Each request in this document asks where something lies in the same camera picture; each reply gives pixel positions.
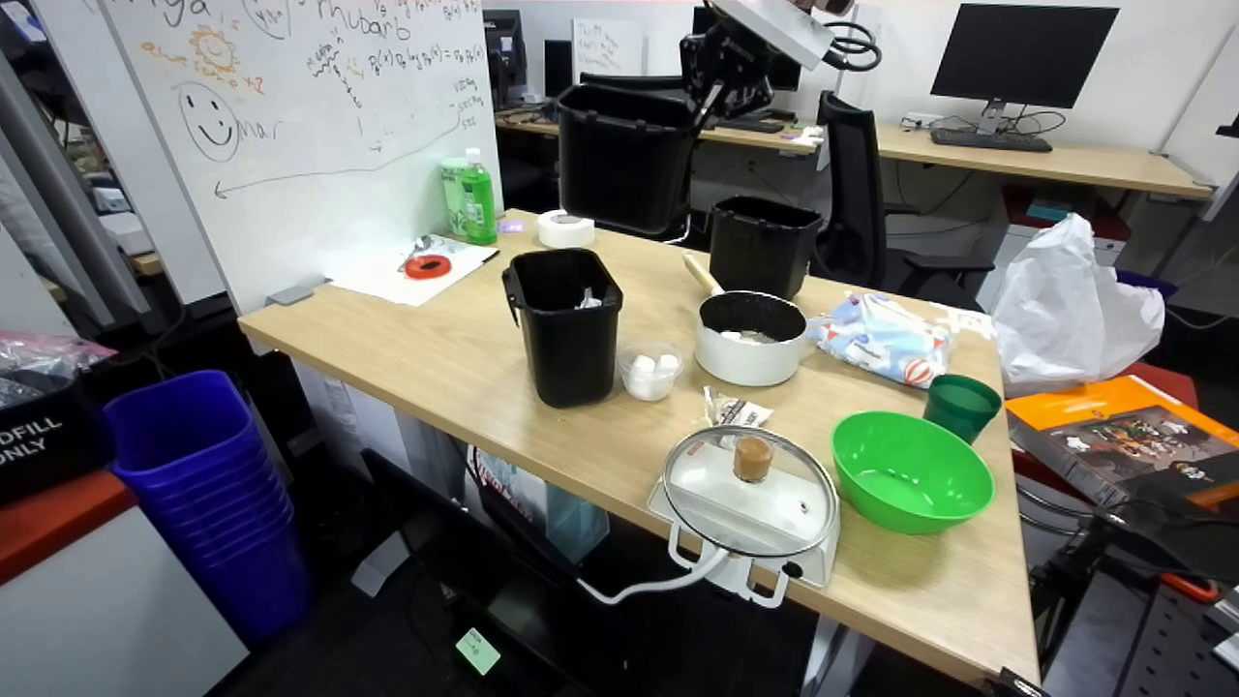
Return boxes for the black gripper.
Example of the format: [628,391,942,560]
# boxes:
[677,14,769,121]

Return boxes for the nested black bin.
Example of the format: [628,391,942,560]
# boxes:
[556,85,698,240]

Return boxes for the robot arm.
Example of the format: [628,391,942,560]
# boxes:
[680,0,884,123]

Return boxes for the black landfill bin with trash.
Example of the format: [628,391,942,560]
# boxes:
[504,249,622,407]

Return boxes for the wooden side desk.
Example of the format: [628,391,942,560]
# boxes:
[497,108,1217,201]

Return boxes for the black mesh office chair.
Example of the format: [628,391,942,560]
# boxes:
[809,92,991,308]

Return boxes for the black keyboard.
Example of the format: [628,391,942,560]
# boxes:
[930,123,1053,154]

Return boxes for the white tape roll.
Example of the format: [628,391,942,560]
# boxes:
[535,207,597,249]

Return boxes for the black computer monitor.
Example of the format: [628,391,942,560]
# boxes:
[930,3,1120,108]

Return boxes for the blue marshmallow bag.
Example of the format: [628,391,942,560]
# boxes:
[809,290,952,388]

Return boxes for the green bottle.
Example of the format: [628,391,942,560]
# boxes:
[442,147,501,249]

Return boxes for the clear plastic cup of marshmallows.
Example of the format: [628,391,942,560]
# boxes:
[622,351,680,402]

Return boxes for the small snack packet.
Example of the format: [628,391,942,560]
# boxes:
[701,388,775,424]

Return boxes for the green plastic cup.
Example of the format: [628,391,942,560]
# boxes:
[925,375,1004,442]

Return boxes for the white plastic bag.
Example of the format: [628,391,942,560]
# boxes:
[979,211,1164,394]

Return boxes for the glass pot lid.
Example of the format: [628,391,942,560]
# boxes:
[662,424,840,558]

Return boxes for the large whiteboard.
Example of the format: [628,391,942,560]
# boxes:
[102,0,497,308]

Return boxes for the white electric hot plate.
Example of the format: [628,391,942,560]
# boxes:
[581,424,840,609]

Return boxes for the green plastic bowl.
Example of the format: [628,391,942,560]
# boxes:
[834,409,996,533]

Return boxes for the orange and black book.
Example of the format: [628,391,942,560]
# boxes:
[1008,375,1239,508]

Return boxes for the white cabinet with red top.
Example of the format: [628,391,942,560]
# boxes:
[0,472,246,697]

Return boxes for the white saucepan with wooden handle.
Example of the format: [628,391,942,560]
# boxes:
[684,255,809,388]

